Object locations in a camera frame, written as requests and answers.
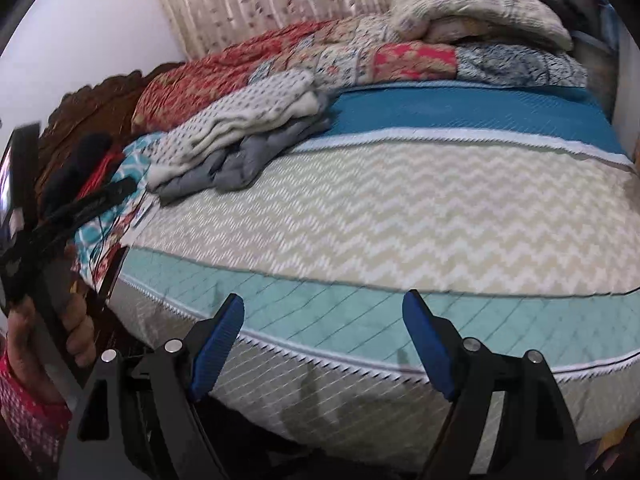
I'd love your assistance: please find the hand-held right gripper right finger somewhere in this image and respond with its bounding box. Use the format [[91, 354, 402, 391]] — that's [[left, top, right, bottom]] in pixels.
[[402, 289, 586, 480]]

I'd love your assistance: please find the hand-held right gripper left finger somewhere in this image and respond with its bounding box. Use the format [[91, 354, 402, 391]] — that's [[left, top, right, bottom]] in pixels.
[[57, 293, 246, 480]]

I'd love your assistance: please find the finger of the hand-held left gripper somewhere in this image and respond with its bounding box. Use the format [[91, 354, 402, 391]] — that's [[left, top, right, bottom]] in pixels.
[[47, 177, 137, 233], [95, 244, 132, 307]]

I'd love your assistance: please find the white patterned fleece garment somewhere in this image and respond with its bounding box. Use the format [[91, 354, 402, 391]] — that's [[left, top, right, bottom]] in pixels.
[[147, 67, 333, 186]]

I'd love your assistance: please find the person's left forearm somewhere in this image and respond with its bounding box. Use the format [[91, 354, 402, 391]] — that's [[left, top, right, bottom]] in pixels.
[[0, 345, 73, 466]]

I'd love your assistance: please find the person's left hand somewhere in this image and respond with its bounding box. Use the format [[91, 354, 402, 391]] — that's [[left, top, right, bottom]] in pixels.
[[7, 247, 98, 406]]

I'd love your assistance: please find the teal white patterned cloth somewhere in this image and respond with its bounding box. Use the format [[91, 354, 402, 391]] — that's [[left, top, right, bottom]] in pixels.
[[75, 132, 166, 281]]

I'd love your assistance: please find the carved wooden headboard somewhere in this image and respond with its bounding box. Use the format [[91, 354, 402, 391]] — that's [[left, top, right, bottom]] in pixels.
[[37, 62, 186, 171]]

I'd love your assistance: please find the teal and beige patterned bedsheet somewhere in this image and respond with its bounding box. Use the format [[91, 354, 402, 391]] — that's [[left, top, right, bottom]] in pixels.
[[107, 80, 640, 471]]

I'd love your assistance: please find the red patchwork quilt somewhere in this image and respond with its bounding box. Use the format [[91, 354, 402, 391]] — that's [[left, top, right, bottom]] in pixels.
[[131, 12, 588, 136]]

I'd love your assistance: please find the orange cloth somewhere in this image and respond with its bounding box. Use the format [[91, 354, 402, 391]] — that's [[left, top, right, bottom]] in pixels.
[[597, 425, 640, 480]]

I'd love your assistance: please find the beige patterned folded blanket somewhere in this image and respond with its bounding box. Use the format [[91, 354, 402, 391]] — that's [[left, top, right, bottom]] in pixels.
[[390, 0, 573, 51]]

